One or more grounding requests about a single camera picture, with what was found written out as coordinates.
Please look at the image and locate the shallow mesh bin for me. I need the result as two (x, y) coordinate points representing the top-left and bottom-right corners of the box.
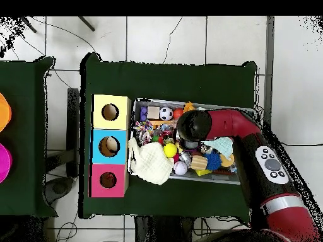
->
(127, 98), (257, 185)

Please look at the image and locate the black cable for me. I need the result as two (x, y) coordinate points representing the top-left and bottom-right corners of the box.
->
(281, 142), (323, 147)

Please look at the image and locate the yellow ball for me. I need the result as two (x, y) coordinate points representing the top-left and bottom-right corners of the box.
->
(163, 142), (178, 159)

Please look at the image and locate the striped wooden block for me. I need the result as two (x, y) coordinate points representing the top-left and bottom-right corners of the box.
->
(189, 154), (208, 171)

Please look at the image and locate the black upright stand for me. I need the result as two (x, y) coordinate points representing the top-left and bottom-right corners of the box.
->
(66, 88), (81, 178)

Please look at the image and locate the wooden box with three holes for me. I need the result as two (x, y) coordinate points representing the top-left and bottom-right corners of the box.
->
(90, 94), (132, 199)

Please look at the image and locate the blue spiky ball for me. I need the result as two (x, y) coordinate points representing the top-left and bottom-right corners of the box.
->
(203, 150), (223, 171)

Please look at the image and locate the white baseball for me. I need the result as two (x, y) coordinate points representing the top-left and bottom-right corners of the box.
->
(173, 161), (189, 176)

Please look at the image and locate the plain wooden block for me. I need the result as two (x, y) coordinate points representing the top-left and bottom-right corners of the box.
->
(146, 106), (161, 120)

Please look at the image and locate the cream muslin cloth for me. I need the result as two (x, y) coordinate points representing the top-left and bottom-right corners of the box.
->
(127, 137), (175, 185)

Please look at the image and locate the dark tripod leg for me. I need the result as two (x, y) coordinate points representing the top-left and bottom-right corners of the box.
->
(21, 16), (37, 33)
(76, 16), (95, 32)

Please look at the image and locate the dark green table cloth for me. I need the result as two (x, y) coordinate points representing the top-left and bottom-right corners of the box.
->
(0, 55), (59, 218)
(78, 52), (259, 219)

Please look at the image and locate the orange bowl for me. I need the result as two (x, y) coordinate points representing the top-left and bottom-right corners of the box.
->
(0, 93), (13, 133)

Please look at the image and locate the grey stand base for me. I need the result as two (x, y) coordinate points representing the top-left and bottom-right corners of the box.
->
(44, 176), (74, 205)

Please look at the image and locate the mint muslin cloth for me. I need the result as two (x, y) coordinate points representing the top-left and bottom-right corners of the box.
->
(201, 136), (234, 160)

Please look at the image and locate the small soccer ball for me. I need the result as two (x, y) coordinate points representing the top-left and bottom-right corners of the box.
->
(159, 107), (174, 121)

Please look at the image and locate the pink bowl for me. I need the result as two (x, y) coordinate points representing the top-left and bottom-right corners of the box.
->
(0, 143), (13, 184)

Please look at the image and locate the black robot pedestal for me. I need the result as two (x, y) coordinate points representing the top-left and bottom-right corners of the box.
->
(134, 214), (195, 242)

